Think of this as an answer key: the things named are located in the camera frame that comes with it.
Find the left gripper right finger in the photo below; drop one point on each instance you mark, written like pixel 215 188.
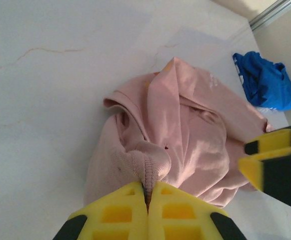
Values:
pixel 185 215

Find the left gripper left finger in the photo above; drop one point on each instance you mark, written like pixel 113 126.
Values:
pixel 115 215

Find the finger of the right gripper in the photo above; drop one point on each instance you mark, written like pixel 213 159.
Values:
pixel 275 141
pixel 283 177

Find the pink t-shirt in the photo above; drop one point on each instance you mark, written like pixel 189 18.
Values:
pixel 198 137

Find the blue folded t-shirt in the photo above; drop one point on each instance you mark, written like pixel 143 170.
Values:
pixel 268 85

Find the aluminium frame post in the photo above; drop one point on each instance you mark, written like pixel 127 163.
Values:
pixel 270 13

